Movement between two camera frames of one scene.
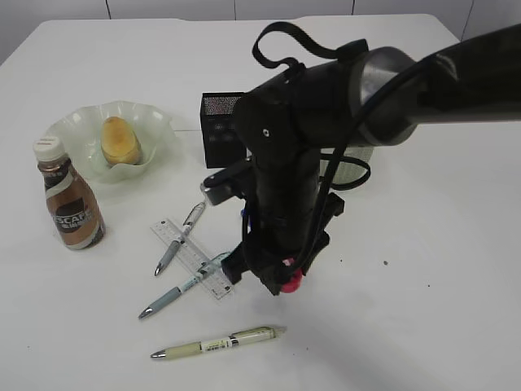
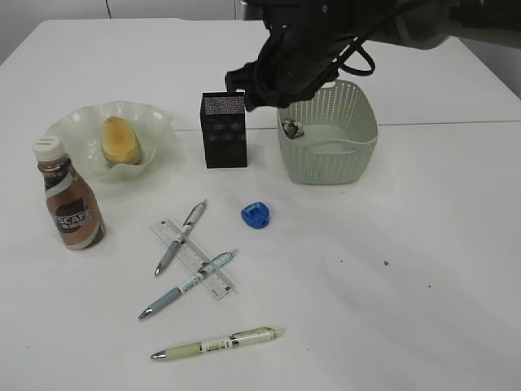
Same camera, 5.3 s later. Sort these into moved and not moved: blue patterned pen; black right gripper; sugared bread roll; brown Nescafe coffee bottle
Moved: black right gripper
Not moved: sugared bread roll; blue patterned pen; brown Nescafe coffee bottle
